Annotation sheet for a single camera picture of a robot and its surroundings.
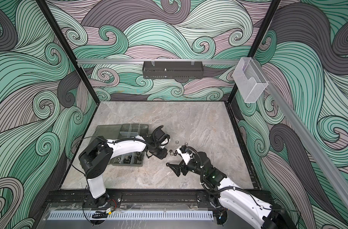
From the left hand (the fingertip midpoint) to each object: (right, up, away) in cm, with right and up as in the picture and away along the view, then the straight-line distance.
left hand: (165, 154), depth 89 cm
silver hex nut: (+8, +6, +6) cm, 12 cm away
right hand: (+6, +1, -12) cm, 13 cm away
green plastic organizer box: (-34, +13, +11) cm, 38 cm away
